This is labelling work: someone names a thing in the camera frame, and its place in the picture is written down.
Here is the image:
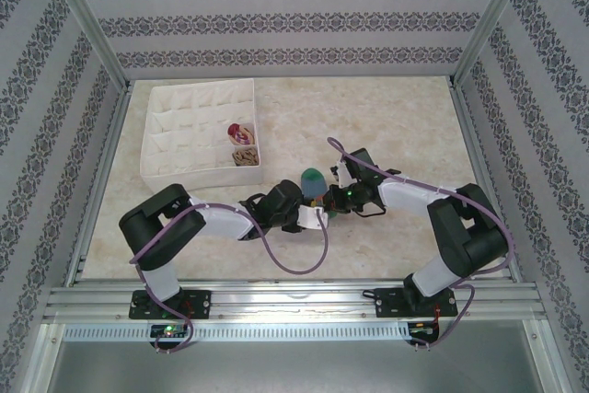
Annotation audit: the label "blue sock green toe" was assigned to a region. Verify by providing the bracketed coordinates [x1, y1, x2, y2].
[299, 168, 340, 224]

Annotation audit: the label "brown argyle sock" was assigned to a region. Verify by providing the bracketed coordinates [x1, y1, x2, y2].
[229, 146, 259, 168]

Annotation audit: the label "tan sock maroon stripes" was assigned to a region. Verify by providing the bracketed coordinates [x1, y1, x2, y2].
[225, 121, 256, 146]

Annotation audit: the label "white fabric organizer box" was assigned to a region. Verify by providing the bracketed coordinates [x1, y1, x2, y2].
[139, 77, 266, 197]

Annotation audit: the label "grey sheet metal tray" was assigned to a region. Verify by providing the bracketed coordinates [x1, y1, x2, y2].
[27, 322, 560, 393]

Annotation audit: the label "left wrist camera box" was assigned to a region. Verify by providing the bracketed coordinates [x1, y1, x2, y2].
[297, 205, 329, 232]

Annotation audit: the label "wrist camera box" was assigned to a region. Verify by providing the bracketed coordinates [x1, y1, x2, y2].
[329, 161, 354, 188]
[297, 205, 329, 232]

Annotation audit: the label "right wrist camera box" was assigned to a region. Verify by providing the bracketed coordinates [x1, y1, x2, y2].
[329, 161, 354, 188]

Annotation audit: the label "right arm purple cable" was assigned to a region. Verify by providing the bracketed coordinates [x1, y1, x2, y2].
[326, 136, 514, 353]

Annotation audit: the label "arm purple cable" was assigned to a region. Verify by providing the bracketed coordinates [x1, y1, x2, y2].
[326, 136, 514, 353]
[130, 202, 330, 353]

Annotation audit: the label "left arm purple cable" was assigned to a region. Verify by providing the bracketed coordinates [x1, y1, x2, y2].
[130, 202, 330, 353]

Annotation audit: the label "aluminium mounting rail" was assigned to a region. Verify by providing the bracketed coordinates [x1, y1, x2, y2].
[43, 278, 547, 323]

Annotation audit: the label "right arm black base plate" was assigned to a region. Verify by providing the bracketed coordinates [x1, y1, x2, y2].
[375, 286, 460, 319]

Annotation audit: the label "slotted grey cable duct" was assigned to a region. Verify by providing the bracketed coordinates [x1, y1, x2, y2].
[62, 321, 410, 342]

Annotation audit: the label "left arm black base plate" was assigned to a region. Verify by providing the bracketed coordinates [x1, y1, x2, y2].
[128, 289, 213, 320]

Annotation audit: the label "right aluminium side rail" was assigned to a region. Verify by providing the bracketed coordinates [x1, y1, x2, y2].
[448, 79, 525, 283]

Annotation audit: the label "aluminium side rail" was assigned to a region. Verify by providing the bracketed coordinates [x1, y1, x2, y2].
[64, 79, 135, 287]
[448, 79, 525, 283]

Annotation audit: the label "left aluminium side rail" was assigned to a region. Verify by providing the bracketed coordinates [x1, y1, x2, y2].
[64, 79, 135, 287]

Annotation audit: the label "right aluminium frame post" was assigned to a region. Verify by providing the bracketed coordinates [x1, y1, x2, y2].
[452, 0, 540, 89]

